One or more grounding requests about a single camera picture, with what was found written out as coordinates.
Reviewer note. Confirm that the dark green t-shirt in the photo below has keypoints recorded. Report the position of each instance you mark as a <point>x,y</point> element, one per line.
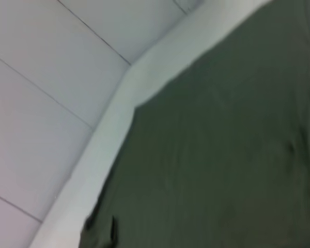
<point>222,142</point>

